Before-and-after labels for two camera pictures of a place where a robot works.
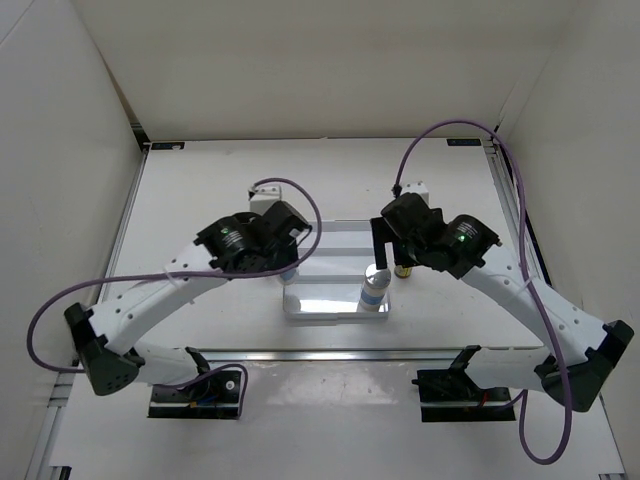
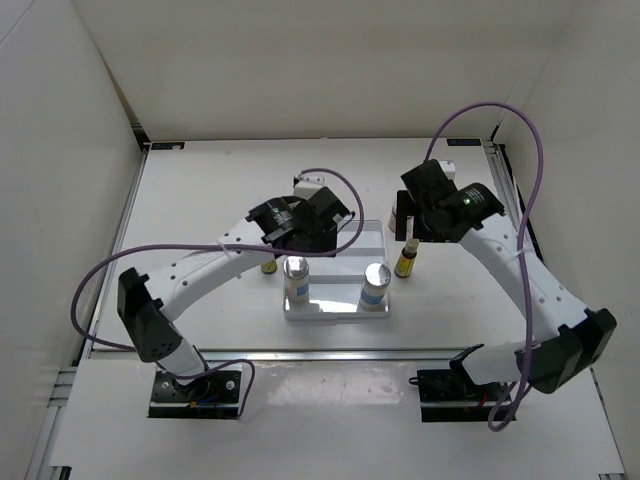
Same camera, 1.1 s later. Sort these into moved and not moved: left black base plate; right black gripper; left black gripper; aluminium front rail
Moved: right black gripper; left black gripper
Not moved: aluminium front rail; left black base plate
